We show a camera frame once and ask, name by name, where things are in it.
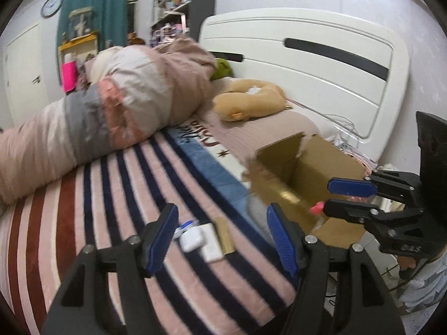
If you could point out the yellow wooden shelf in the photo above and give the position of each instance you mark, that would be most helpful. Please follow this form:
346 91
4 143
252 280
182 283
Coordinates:
79 48

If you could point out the gold rectangular case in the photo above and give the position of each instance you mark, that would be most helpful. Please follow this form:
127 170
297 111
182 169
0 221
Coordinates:
223 232

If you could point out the white flat power bank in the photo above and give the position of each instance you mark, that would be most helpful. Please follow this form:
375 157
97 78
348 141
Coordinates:
211 250

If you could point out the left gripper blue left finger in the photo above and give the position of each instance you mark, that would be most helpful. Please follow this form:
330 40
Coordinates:
104 291

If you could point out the pink cylindrical bottle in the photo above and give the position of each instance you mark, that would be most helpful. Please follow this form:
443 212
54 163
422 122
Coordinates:
317 209

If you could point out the teal curtain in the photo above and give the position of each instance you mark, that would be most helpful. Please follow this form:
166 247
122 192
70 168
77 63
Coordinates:
109 18

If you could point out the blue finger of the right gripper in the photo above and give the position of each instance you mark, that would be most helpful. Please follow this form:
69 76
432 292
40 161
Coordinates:
369 187
361 212

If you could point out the pink ribbed pillow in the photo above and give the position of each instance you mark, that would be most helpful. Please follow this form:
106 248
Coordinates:
242 139

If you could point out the rolled striped duvet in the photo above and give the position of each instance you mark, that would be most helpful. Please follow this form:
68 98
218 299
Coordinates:
135 91

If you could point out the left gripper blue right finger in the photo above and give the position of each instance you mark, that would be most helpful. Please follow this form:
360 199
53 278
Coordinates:
340 291

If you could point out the brown cardboard box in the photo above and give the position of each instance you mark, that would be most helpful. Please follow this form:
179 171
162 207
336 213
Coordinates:
294 172

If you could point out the green plush toy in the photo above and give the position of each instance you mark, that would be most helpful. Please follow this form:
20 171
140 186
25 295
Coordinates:
223 70

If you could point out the blue white contact lens case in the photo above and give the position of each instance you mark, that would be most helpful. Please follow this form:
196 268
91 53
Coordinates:
183 228

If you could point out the tan plush toy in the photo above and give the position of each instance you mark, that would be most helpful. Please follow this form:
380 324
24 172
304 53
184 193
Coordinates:
249 99

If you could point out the right hand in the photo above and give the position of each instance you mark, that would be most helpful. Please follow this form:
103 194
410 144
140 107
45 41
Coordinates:
407 267

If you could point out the white bed headboard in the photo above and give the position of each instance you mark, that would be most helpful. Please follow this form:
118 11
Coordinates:
339 70

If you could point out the round wall clock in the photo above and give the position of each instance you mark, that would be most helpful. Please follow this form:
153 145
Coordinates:
50 8

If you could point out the grey patterned sleeve forearm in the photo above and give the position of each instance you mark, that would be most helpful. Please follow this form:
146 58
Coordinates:
427 287

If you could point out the white earbuds case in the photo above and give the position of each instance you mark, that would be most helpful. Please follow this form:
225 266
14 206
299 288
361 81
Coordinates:
191 239

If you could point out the white door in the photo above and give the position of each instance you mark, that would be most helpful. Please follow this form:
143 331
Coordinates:
25 87

